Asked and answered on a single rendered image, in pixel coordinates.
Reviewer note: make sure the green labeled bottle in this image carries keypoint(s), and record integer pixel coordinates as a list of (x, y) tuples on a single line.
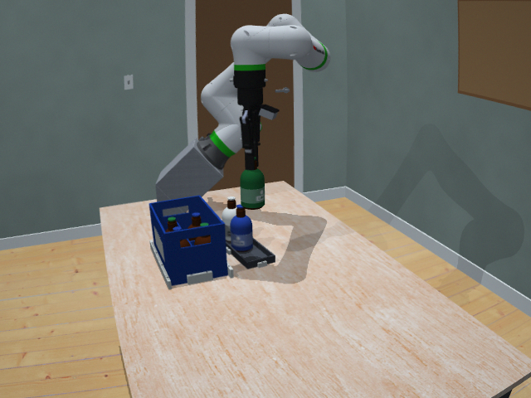
[(253, 189)]

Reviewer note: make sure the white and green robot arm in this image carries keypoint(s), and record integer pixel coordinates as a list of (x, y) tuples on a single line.
[(252, 48)]

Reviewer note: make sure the blue crate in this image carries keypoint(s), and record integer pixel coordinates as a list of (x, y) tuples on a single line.
[(193, 259)]

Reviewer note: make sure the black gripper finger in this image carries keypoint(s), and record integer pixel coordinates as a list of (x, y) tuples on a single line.
[(247, 135), (257, 135)]

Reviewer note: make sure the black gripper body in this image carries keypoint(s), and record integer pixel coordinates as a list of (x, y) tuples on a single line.
[(249, 99)]

